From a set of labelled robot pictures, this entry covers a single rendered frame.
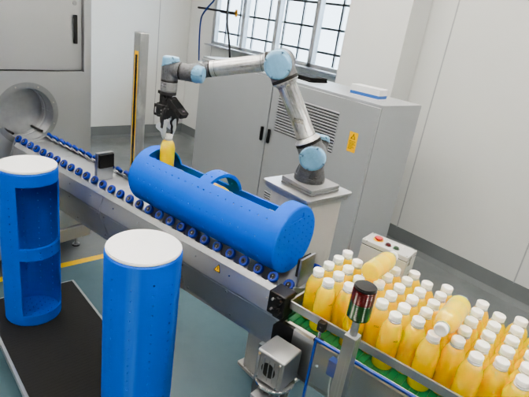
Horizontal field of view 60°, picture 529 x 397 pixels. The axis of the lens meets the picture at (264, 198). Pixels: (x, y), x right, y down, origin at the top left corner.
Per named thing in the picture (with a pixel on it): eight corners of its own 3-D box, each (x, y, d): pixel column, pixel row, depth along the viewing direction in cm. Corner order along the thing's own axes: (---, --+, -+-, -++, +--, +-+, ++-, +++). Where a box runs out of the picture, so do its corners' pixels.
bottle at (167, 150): (158, 176, 215) (160, 139, 208) (158, 171, 221) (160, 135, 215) (173, 176, 217) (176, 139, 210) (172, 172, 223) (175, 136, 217)
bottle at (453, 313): (444, 303, 148) (425, 326, 135) (458, 290, 145) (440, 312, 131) (461, 319, 146) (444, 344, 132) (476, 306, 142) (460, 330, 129)
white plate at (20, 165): (-19, 165, 218) (-19, 168, 218) (35, 176, 215) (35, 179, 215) (20, 151, 243) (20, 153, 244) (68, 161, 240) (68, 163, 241)
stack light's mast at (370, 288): (349, 324, 132) (360, 276, 126) (368, 335, 128) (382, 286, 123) (338, 333, 127) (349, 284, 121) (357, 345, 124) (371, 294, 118)
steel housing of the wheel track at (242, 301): (54, 180, 318) (53, 133, 306) (313, 334, 202) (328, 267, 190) (12, 188, 297) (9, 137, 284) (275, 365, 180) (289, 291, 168)
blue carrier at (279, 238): (174, 190, 243) (173, 139, 230) (311, 256, 196) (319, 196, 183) (129, 207, 223) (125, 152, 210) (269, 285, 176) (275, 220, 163)
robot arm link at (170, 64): (178, 58, 196) (159, 54, 197) (175, 84, 200) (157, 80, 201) (183, 57, 204) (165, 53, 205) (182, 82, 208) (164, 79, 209)
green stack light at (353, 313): (353, 306, 130) (356, 291, 128) (373, 317, 126) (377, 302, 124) (342, 315, 125) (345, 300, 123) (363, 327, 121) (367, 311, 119)
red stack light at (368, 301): (356, 291, 128) (360, 280, 126) (377, 302, 124) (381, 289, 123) (345, 300, 123) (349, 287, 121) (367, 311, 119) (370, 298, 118)
